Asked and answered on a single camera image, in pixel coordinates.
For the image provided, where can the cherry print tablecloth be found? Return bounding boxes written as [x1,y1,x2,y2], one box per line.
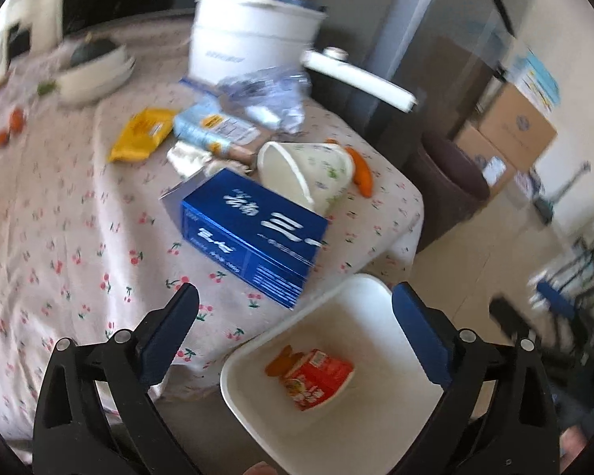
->
[0,14,426,456]

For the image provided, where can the yellow snack wrapper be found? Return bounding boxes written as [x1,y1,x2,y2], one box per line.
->
[108,107,177,163]

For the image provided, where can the lower cardboard box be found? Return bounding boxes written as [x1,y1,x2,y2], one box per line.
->
[455,121,516,200]

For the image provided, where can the white floral paper cup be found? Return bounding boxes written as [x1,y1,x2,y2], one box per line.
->
[256,142,355,216]

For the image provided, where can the light blue cookie package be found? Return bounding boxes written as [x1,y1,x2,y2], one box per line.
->
[173,104,272,165]

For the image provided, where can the light blue carton box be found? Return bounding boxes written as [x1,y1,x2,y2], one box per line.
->
[508,50,560,118]

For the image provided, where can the stacked white bowls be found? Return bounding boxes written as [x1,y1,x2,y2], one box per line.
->
[55,46,136,106]

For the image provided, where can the upper cardboard box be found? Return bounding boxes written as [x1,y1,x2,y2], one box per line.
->
[478,83,557,173]

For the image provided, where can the orange peel wrapper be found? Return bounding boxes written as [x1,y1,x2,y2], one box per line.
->
[342,146,373,198]

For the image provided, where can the white tissue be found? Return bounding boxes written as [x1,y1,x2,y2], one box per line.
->
[166,141,212,179]

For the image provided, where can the white electric cooking pot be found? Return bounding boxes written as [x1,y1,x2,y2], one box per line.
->
[188,0,416,113]

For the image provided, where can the red instant noodle cup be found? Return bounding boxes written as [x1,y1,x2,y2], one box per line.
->
[265,345,355,412]

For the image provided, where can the white plastic trash bin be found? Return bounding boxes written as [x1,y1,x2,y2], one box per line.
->
[221,275,442,474]

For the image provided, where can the blue cardboard box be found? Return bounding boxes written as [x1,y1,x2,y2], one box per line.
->
[161,168,328,309]

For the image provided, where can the dark green squash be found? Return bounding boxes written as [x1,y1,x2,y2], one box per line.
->
[69,38,119,68]

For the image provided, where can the brown round waste bin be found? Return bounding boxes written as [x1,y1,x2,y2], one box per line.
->
[402,132,490,252]

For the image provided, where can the crumpled clear plastic bag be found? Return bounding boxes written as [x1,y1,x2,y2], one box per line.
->
[217,65,311,135]

